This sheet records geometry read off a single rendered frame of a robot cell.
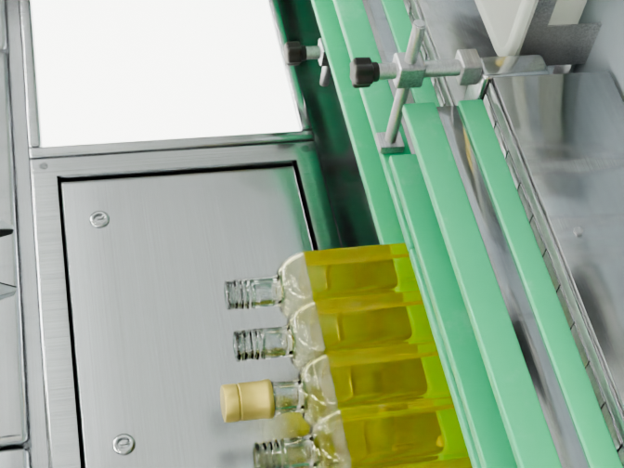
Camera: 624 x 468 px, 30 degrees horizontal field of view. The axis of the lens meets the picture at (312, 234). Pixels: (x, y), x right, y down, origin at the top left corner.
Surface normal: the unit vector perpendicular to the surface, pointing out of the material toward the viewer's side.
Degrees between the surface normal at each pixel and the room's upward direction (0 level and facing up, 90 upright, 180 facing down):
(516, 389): 90
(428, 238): 90
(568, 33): 90
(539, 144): 90
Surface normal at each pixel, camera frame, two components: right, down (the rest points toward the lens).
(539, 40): 0.19, 0.79
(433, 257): 0.12, -0.61
